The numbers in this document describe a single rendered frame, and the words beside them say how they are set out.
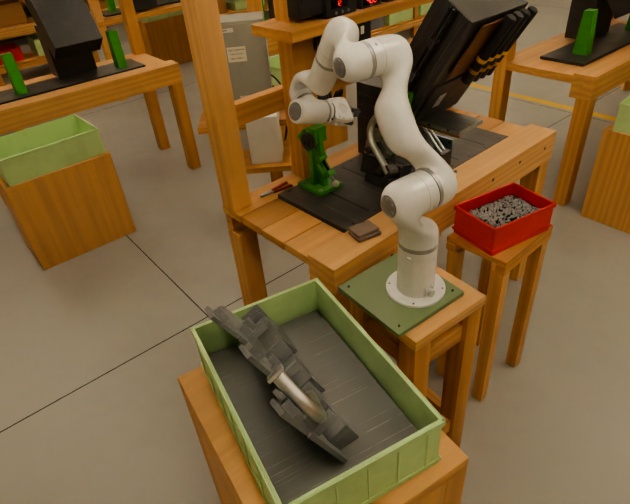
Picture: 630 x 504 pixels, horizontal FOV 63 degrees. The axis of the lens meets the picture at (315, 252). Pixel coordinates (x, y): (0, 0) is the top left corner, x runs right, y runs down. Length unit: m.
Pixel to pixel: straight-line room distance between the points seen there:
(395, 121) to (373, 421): 0.79
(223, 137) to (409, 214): 0.89
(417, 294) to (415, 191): 0.38
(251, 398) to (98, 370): 1.60
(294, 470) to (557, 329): 1.94
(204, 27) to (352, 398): 1.28
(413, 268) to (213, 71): 0.98
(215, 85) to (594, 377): 2.11
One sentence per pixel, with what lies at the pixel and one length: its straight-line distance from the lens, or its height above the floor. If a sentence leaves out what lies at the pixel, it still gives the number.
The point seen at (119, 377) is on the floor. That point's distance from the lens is 2.86.
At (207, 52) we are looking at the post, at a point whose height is 1.52.
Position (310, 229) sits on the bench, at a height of 0.88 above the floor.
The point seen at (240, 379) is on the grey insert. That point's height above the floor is 0.85.
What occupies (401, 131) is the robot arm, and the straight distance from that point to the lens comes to 1.43.
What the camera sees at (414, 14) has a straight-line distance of 8.17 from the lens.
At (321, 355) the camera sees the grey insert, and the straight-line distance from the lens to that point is 1.52.
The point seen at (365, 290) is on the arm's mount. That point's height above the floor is 0.87.
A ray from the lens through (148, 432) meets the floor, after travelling 2.57.
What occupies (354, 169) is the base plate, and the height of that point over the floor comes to 0.90.
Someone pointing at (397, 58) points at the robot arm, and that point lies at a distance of 1.48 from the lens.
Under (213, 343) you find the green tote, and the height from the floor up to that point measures 0.88.
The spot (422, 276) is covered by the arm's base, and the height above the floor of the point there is 0.97.
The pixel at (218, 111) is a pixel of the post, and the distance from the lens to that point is 1.98.
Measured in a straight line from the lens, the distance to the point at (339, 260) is 1.77.
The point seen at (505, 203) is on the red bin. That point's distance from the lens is 2.16.
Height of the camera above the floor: 1.97
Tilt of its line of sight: 36 degrees down
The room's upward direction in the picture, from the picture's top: 5 degrees counter-clockwise
